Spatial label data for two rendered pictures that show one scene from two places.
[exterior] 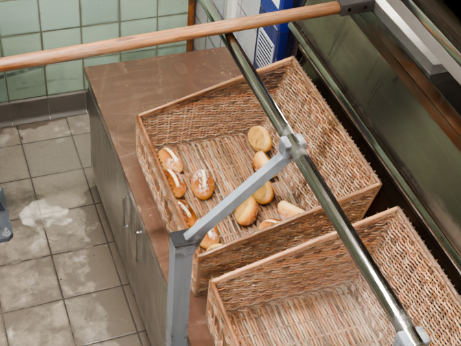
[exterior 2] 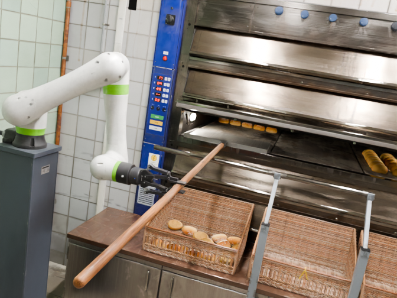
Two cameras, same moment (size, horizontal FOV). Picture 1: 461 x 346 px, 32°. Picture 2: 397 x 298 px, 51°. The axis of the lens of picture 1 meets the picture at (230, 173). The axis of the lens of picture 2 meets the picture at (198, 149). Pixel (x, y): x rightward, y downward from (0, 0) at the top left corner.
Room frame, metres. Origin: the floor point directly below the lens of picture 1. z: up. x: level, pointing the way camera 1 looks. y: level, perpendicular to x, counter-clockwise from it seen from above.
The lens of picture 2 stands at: (0.23, 1.88, 1.72)
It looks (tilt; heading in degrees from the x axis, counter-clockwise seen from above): 13 degrees down; 308
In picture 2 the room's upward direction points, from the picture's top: 9 degrees clockwise
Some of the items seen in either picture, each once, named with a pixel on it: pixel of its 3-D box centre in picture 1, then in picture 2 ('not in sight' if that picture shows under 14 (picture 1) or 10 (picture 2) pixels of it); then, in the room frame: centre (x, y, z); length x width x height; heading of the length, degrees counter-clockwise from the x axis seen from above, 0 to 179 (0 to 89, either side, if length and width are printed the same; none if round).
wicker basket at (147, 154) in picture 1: (247, 167); (201, 225); (1.61, -0.05, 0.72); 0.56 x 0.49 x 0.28; 24
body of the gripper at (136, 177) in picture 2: not in sight; (142, 177); (1.43, 0.68, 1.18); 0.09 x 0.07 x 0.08; 24
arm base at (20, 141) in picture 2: not in sight; (19, 136); (1.99, 0.93, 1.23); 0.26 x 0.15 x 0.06; 24
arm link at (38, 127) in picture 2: not in sight; (31, 112); (1.93, 0.92, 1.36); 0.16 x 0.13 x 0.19; 133
